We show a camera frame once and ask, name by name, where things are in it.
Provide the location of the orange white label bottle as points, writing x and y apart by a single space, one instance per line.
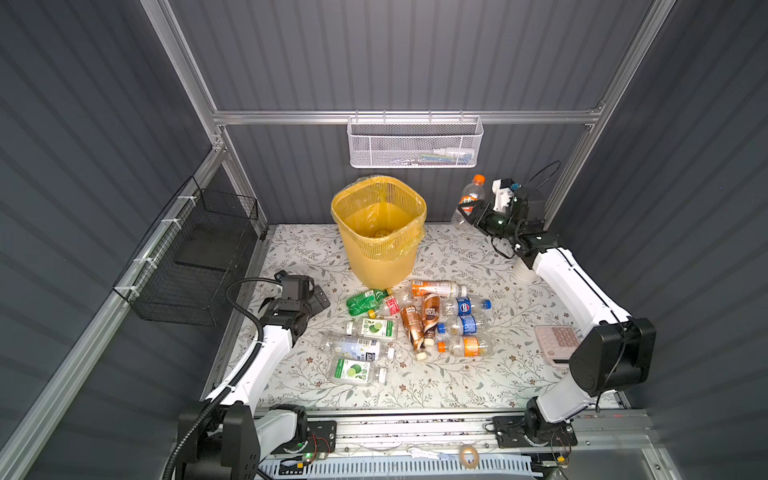
441 288

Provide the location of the small orange soda bottle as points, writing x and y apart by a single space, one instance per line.
474 191

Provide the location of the brown coffee bottle left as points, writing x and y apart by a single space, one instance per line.
413 326

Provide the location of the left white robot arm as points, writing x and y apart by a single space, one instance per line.
219 437

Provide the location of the brown coffee bottle right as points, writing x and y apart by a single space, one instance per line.
430 318

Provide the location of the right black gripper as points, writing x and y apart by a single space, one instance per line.
479 215

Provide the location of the orange label clear bottle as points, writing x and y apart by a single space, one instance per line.
466 346

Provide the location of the roll of tape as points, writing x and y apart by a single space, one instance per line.
468 457

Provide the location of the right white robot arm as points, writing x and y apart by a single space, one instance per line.
616 350

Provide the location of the white wire mesh basket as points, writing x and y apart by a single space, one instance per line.
414 142

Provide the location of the clear grey label bottle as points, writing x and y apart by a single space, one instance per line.
356 348

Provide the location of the green plastic bottle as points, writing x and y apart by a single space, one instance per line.
367 301

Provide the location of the brown coffee bottle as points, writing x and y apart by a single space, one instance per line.
413 326
430 318

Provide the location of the black wire mesh basket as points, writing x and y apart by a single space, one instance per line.
203 244

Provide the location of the red label clear bottle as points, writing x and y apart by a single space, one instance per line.
391 305

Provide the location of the green lime label bottle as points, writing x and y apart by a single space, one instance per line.
357 372
376 329

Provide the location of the blue label water bottle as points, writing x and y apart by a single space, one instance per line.
461 325

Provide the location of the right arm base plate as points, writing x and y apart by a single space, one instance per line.
518 431

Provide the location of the floral table mat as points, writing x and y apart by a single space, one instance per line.
516 370

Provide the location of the blue label pepsi bottle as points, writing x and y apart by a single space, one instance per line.
462 306

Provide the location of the yellow slatted waste bin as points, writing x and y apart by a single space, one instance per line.
382 223

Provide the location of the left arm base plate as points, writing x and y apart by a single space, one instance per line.
320 438

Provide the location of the white pen holder cup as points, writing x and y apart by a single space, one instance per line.
525 270

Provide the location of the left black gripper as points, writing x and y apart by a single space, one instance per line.
315 306

